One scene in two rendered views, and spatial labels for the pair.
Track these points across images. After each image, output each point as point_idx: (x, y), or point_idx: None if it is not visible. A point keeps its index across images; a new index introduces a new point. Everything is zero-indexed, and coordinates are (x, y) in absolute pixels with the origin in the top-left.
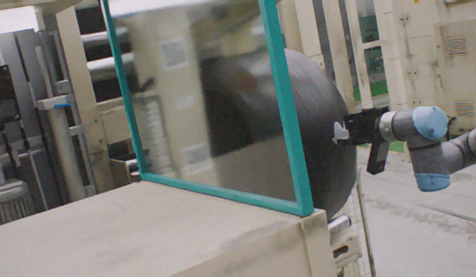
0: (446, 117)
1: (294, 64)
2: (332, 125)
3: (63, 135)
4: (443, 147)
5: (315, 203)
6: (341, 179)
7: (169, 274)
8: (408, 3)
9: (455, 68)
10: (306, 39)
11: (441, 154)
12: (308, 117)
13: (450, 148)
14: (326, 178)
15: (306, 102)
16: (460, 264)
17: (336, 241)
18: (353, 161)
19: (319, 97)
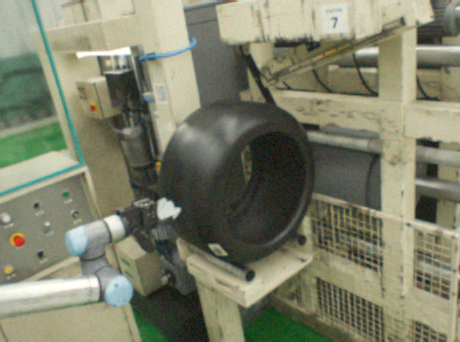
0: (72, 246)
1: (197, 135)
2: (180, 198)
3: (151, 115)
4: (92, 266)
5: (186, 240)
6: (194, 240)
7: None
8: None
9: None
10: None
11: (82, 267)
12: (169, 182)
13: (90, 270)
14: (181, 230)
15: (173, 171)
16: None
17: (230, 280)
18: (198, 235)
19: (181, 172)
